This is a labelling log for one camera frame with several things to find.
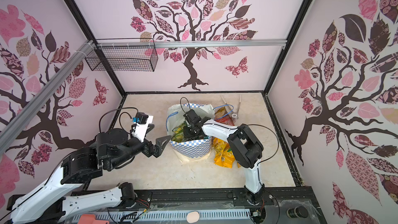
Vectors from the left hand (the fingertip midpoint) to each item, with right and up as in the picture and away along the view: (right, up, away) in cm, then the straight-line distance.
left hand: (161, 134), depth 58 cm
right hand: (+6, -4, +34) cm, 35 cm away
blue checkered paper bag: (+11, -11, +15) cm, 21 cm away
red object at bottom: (-35, -40, +10) cm, 54 cm away
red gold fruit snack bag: (+31, +2, +39) cm, 50 cm away
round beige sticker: (+11, -40, +11) cm, 42 cm away
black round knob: (+56, -34, +5) cm, 65 cm away
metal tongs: (+37, +4, +40) cm, 54 cm away
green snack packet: (+1, -7, +31) cm, 32 cm away
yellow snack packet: (+27, -16, +23) cm, 39 cm away
